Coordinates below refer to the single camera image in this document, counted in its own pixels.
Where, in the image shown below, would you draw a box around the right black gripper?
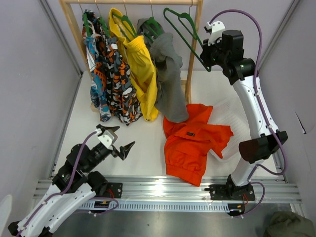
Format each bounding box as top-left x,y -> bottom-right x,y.
201,36 -> 229,68

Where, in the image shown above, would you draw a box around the green hanger of orange shorts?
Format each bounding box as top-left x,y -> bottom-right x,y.
163,0 -> 211,72

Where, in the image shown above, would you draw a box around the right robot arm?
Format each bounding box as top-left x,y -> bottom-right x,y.
200,29 -> 288,200

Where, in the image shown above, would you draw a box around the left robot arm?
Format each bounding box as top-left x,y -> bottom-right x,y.
8,124 -> 135,237

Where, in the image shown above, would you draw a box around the black orange camouflage shorts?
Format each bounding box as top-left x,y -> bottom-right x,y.
98,18 -> 142,126

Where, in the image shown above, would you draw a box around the green hanger of grey shorts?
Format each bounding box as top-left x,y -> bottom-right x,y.
144,0 -> 163,43

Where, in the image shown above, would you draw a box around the grey shorts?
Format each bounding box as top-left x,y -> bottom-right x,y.
137,18 -> 189,123

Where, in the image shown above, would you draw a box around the yellow shorts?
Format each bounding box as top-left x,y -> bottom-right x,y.
108,7 -> 159,121

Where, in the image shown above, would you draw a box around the green hanger of yellow shorts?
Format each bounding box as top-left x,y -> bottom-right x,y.
111,1 -> 138,42

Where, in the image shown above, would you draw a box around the blue orange patterned shorts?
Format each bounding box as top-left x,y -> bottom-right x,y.
82,9 -> 111,122

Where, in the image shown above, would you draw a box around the green hanger of camouflage shorts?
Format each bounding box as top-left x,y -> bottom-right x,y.
94,0 -> 111,38

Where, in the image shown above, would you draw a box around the green hanger of blue shorts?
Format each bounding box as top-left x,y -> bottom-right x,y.
78,0 -> 91,37

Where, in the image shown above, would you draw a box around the wooden clothes rack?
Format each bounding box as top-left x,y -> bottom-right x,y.
59,0 -> 203,103

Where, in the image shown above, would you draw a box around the white perforated plastic basket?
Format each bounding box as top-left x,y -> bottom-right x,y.
208,96 -> 250,163

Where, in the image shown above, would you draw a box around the olive green cloth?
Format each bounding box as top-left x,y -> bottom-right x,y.
263,211 -> 316,237

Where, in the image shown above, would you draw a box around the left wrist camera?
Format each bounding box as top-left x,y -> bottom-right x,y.
96,128 -> 118,149

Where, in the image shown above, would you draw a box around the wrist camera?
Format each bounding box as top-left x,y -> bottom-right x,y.
96,128 -> 118,149
204,21 -> 226,46

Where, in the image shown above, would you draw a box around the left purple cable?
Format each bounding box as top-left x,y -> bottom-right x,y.
14,130 -> 119,237

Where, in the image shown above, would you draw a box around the purple cable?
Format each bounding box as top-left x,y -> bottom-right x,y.
209,9 -> 289,218
14,130 -> 119,237

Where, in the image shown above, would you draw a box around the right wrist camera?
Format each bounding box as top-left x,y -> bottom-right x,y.
204,21 -> 226,46

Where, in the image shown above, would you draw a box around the aluminium rail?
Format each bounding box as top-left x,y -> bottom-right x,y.
33,174 -> 303,213

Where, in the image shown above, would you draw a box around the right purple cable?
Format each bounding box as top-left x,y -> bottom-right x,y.
209,9 -> 289,218

